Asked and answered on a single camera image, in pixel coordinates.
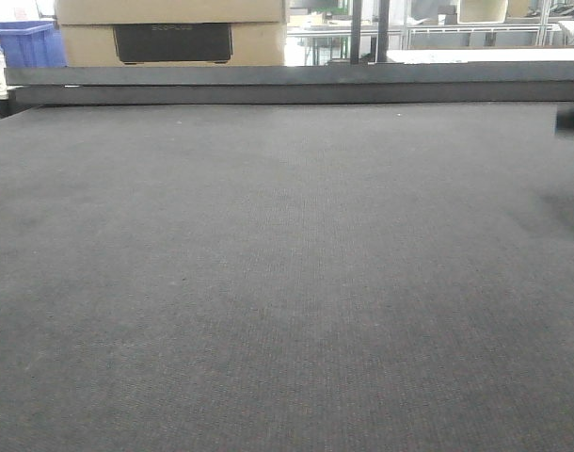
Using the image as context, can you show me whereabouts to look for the cardboard box with black print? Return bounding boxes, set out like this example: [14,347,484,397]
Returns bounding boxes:
[60,23,286,67]

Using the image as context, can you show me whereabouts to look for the upper cardboard box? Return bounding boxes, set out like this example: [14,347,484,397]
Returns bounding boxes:
[55,0,289,25]

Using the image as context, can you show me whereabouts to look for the blue plastic crate background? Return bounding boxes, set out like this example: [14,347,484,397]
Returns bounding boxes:
[0,21,67,68]

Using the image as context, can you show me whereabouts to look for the white background workbench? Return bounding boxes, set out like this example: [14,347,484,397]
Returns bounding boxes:
[285,20,574,66]

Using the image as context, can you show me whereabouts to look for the black vertical post left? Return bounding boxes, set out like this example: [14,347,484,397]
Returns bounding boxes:
[349,0,363,65]

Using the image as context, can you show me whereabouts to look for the black vertical post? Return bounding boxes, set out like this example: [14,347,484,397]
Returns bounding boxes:
[349,0,363,65]
[375,0,390,64]

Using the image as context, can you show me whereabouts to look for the black vertical post right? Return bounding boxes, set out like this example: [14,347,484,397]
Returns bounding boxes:
[375,0,390,64]

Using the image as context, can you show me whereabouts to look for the dark grey table edge rail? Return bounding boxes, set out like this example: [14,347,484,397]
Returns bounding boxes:
[6,61,574,115]

